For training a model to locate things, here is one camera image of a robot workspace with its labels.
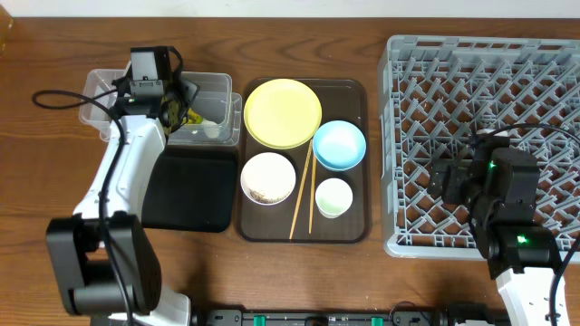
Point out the light blue bowl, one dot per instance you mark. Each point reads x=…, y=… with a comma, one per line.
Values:
x=339, y=145

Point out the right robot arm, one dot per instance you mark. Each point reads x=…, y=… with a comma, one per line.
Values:
x=499, y=189

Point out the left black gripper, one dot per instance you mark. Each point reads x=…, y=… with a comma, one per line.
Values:
x=182, y=105

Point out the wooden chopstick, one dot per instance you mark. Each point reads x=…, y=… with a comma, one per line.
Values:
x=301, y=189
x=312, y=195

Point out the yellow plate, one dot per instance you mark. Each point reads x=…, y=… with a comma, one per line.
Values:
x=282, y=113

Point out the green orange snack wrapper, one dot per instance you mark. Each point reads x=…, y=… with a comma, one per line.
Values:
x=193, y=118

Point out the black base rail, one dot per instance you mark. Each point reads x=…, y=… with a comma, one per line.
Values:
x=454, y=315

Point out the right wooden chopstick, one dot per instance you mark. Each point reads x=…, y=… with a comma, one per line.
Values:
x=312, y=195

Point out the small pale green cup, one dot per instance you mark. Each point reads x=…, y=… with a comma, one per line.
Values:
x=333, y=197

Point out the left wooden chopstick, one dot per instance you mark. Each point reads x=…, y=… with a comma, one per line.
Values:
x=301, y=189

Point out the black plastic bin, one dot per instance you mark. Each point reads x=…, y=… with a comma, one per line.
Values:
x=191, y=190

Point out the dark brown serving tray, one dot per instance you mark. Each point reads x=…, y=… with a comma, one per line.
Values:
x=341, y=99

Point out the white bowl with residue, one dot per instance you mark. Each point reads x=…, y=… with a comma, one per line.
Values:
x=268, y=178

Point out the white tissue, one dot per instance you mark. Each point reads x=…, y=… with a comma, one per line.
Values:
x=211, y=129

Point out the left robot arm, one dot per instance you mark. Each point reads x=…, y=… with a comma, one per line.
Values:
x=103, y=262

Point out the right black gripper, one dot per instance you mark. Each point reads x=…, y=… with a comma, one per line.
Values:
x=440, y=182

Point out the grey dishwasher rack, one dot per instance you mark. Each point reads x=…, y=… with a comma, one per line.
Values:
x=435, y=92

